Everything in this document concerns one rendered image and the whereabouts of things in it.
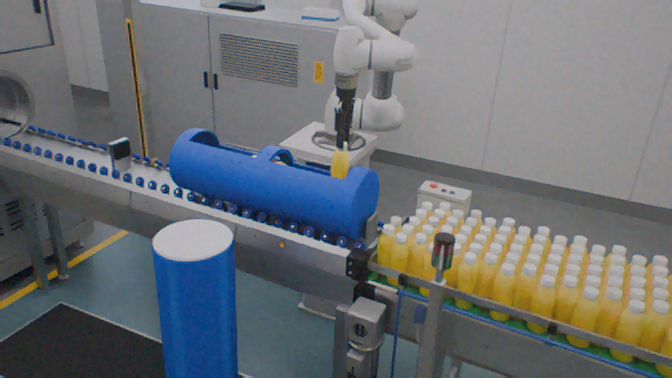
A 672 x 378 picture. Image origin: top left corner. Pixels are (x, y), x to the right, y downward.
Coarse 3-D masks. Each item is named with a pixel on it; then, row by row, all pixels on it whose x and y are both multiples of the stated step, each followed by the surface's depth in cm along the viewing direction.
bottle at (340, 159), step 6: (336, 150) 216; (342, 150) 214; (336, 156) 215; (342, 156) 214; (348, 156) 216; (336, 162) 215; (342, 162) 215; (348, 162) 217; (330, 168) 220; (336, 168) 216; (342, 168) 216; (330, 174) 220; (336, 174) 217; (342, 174) 217
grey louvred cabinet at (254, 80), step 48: (96, 0) 447; (144, 0) 440; (192, 0) 452; (192, 48) 424; (240, 48) 405; (288, 48) 388; (192, 96) 442; (240, 96) 421; (288, 96) 403; (240, 144) 439
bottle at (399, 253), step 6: (396, 240) 200; (396, 246) 199; (402, 246) 199; (408, 246) 201; (390, 252) 202; (396, 252) 199; (402, 252) 199; (408, 252) 201; (390, 258) 202; (396, 258) 200; (402, 258) 200; (408, 258) 202; (390, 264) 203; (396, 264) 201; (402, 264) 201; (402, 270) 202; (390, 276) 205; (390, 282) 205; (396, 282) 204
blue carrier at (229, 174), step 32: (192, 128) 251; (192, 160) 238; (224, 160) 232; (256, 160) 228; (288, 160) 245; (224, 192) 235; (256, 192) 226; (288, 192) 219; (320, 192) 214; (352, 192) 209; (320, 224) 219; (352, 224) 213
